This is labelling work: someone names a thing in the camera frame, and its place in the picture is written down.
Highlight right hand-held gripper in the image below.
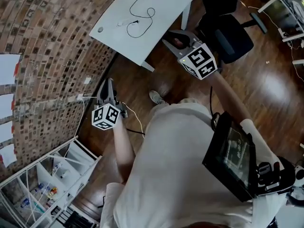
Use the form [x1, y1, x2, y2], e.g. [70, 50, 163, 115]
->
[162, 29, 218, 81]

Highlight black slatted rack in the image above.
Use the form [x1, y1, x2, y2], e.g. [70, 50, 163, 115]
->
[51, 205, 100, 228]

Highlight thin yellow floor cable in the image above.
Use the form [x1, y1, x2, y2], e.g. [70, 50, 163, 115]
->
[238, 0, 304, 77]

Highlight person's grey shoe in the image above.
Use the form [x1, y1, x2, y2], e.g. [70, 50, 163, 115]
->
[149, 90, 167, 105]

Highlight black and white harness mount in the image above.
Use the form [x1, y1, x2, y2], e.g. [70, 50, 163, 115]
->
[255, 160, 295, 197]

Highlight black floor cable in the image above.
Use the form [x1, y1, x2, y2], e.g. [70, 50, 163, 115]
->
[125, 127, 146, 136]

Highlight white rounded device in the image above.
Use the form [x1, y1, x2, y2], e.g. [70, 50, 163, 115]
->
[293, 165, 304, 187]

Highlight black chest-worn screen box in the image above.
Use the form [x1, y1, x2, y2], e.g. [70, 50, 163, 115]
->
[201, 111, 258, 203]

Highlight black screen box cable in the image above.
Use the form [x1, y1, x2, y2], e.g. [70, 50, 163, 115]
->
[209, 85, 221, 130]

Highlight white table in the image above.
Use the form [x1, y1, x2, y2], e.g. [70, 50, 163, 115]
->
[88, 0, 196, 72]

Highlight person's left forearm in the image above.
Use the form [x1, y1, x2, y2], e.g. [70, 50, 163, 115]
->
[113, 117, 137, 185]

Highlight white metal-frame desk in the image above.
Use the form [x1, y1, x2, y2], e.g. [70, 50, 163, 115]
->
[257, 0, 304, 42]

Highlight person's white shirt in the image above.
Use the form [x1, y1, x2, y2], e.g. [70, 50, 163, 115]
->
[99, 97, 293, 228]

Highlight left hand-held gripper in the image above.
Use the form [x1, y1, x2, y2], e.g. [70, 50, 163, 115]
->
[91, 78, 129, 131]

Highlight person's right forearm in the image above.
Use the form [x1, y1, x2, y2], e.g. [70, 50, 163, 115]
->
[209, 71, 254, 128]

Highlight black office chair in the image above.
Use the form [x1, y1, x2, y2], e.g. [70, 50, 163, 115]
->
[196, 0, 268, 65]

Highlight white shelf unit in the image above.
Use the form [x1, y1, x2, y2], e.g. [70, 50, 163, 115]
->
[0, 135, 103, 228]

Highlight white paper sheet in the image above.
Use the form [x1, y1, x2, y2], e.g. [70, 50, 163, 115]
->
[0, 121, 14, 143]
[0, 143, 18, 168]

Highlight yellow gripper cable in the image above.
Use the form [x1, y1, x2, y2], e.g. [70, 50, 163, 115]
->
[121, 101, 146, 139]

